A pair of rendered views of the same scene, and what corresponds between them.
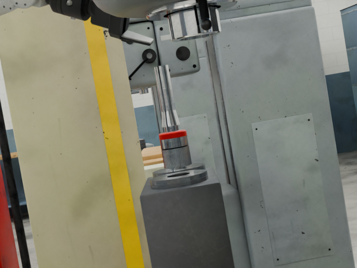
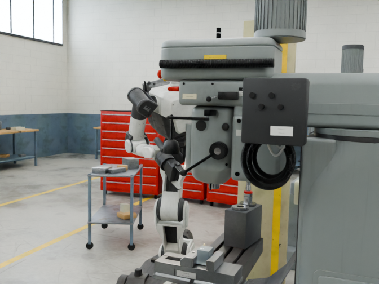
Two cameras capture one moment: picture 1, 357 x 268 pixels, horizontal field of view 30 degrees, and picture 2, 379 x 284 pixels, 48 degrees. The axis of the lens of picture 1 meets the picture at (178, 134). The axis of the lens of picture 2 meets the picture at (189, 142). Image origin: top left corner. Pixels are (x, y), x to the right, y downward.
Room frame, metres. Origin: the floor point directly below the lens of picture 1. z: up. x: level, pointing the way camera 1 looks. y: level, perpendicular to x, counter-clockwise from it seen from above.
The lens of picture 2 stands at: (-0.99, -0.82, 1.65)
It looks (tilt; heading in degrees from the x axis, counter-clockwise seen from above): 6 degrees down; 30
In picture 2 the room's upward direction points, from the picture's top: 1 degrees clockwise
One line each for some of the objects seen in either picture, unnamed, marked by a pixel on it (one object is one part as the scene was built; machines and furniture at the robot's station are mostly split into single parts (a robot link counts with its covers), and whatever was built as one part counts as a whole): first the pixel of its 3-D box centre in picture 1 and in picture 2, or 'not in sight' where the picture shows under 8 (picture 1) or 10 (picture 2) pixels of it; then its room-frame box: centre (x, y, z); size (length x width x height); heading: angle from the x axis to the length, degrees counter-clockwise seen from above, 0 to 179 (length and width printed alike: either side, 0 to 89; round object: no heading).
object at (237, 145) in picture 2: not in sight; (261, 146); (0.65, -0.22, 1.47); 0.24 x 0.19 x 0.26; 9
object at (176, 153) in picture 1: (176, 152); (247, 198); (1.12, 0.01, 1.14); 0.05 x 0.05 x 0.05
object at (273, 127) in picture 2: not in sight; (274, 111); (0.34, -0.38, 1.62); 0.20 x 0.09 x 0.21; 99
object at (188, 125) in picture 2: not in sight; (190, 147); (0.61, 0.08, 1.45); 0.04 x 0.04 x 0.21; 9
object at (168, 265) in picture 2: not in sight; (198, 266); (0.52, -0.02, 0.97); 0.35 x 0.15 x 0.11; 97
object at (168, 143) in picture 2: not in sight; (171, 146); (0.57, 0.16, 1.45); 0.07 x 0.07 x 0.06
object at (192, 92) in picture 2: not in sight; (226, 93); (0.63, -0.07, 1.68); 0.34 x 0.24 x 0.10; 99
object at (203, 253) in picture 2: not in sight; (205, 255); (0.53, -0.05, 1.02); 0.06 x 0.05 x 0.06; 7
